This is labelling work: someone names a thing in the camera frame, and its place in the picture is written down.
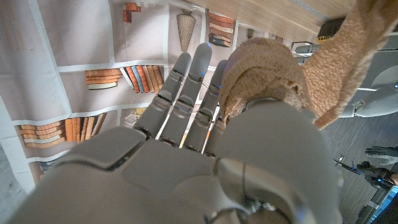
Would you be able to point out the beige nylon stocking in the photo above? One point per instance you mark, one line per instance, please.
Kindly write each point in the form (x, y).
(264, 71)

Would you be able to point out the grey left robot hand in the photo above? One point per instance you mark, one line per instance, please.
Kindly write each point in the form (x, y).
(382, 99)

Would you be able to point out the printed bookshelf backdrop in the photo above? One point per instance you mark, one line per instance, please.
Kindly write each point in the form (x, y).
(81, 46)

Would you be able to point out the black gloved person hand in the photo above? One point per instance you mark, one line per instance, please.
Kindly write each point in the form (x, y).
(376, 175)

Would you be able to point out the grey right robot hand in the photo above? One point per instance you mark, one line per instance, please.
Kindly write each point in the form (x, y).
(161, 177)

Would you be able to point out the grey gloved person hand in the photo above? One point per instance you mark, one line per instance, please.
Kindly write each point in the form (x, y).
(385, 154)

